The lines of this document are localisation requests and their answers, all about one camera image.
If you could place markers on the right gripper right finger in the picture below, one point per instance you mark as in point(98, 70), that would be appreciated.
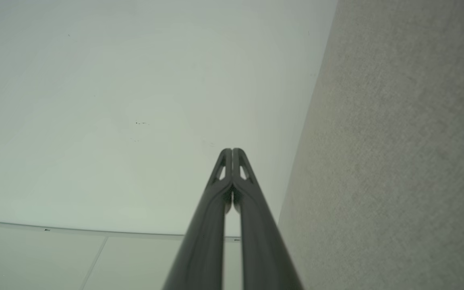
point(262, 241)

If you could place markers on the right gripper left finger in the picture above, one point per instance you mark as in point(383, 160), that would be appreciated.
point(204, 241)

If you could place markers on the grey fabric sofa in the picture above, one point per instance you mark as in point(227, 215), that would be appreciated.
point(397, 141)

